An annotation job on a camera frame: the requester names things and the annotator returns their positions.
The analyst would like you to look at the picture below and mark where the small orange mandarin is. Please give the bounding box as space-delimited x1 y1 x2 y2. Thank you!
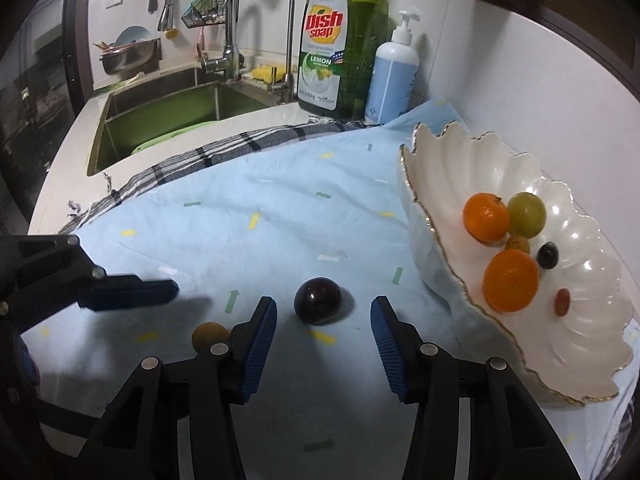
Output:
462 192 511 242

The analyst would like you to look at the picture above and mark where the dark purple plum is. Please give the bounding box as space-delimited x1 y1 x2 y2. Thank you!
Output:
293 276 344 322

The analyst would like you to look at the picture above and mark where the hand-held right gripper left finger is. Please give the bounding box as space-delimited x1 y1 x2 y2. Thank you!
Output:
85 296 278 480

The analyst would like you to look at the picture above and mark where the white scalloped bowl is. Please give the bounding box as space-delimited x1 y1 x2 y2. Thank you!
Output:
398 121 635 407

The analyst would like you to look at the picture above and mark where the yellow sponge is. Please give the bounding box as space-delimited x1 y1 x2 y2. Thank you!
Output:
252 64 291 83

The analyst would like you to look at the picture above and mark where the yellow-brown round fruit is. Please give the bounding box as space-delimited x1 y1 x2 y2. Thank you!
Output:
505 233 532 256

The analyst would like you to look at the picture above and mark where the green plastic board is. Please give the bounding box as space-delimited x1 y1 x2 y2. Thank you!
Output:
131 121 221 156

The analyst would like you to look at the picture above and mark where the blue pump bottle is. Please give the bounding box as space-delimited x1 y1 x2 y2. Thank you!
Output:
364 10 421 126

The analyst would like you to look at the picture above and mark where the black wire basket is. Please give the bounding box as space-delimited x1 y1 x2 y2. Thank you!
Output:
181 0 226 28

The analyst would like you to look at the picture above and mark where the large orange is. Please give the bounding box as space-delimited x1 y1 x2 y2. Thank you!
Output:
482 249 541 313

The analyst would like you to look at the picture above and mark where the steel sink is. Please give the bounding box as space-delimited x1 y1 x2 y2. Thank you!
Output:
87 67 281 177

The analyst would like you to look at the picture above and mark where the pull-down steel faucet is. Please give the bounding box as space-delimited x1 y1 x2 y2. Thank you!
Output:
157 0 251 83

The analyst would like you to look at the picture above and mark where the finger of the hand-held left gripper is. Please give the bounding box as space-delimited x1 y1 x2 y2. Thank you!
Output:
0 235 179 331

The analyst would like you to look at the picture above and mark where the gooseneck steel faucet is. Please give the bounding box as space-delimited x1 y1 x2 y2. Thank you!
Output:
222 0 297 106

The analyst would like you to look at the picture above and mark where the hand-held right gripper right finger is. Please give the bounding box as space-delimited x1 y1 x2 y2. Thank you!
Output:
370 296 583 480

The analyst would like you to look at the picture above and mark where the small dark grape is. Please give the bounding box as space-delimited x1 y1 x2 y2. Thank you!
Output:
536 241 560 270

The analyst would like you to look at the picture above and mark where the tan longan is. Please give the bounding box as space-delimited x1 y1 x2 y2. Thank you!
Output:
192 322 231 351

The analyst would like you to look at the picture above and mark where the green dish soap bottle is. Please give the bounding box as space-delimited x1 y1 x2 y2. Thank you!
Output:
297 0 390 122

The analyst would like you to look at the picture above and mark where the round green fruit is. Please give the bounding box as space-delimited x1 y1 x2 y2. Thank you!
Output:
507 191 547 238

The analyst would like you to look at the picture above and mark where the light blue patterned cloth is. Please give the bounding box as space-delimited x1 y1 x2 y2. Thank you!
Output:
20 96 640 480

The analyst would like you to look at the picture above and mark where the blue plate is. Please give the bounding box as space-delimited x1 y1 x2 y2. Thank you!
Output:
114 26 148 46

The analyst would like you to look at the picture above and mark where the steel mixing bowl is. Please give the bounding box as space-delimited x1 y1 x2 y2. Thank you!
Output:
99 37 162 75

